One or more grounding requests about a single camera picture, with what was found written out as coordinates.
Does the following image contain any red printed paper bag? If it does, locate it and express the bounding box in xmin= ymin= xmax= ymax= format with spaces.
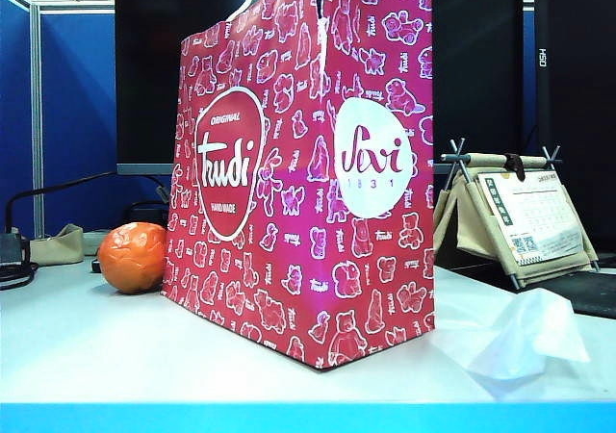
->
xmin=161 ymin=0 xmax=437 ymax=371

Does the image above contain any wrinkled orange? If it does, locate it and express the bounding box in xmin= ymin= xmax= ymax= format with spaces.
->
xmin=97 ymin=221 xmax=168 ymax=294

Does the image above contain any black power adapter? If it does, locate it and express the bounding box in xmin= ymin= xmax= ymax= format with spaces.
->
xmin=125 ymin=200 xmax=170 ymax=228

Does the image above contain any large black computer monitor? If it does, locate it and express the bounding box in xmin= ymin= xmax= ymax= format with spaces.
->
xmin=114 ymin=0 xmax=525 ymax=177

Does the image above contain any beige canvas desk calendar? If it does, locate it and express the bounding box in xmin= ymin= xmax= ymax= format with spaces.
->
xmin=432 ymin=138 xmax=601 ymax=291

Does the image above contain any blue office partition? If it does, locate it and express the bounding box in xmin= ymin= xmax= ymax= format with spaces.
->
xmin=0 ymin=0 xmax=119 ymax=240

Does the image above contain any beige cloth pouch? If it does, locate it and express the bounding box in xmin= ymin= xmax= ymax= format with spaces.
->
xmin=29 ymin=223 xmax=86 ymax=266

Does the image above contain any white crumpled tissue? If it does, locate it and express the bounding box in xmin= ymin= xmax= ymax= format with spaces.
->
xmin=466 ymin=288 xmax=592 ymax=381

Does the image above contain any black HSD monitor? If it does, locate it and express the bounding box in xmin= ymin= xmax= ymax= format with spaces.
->
xmin=533 ymin=0 xmax=616 ymax=242

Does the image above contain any black desk mat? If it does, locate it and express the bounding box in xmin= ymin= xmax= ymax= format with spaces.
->
xmin=524 ymin=268 xmax=616 ymax=319

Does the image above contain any grey metal box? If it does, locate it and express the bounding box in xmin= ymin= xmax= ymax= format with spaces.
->
xmin=0 ymin=233 xmax=25 ymax=266

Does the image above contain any black cable with ferrite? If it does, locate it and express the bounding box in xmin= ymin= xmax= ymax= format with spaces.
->
xmin=143 ymin=175 xmax=173 ymax=208

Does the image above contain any thick black cable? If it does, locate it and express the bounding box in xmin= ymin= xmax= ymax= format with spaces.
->
xmin=4 ymin=171 xmax=119 ymax=235

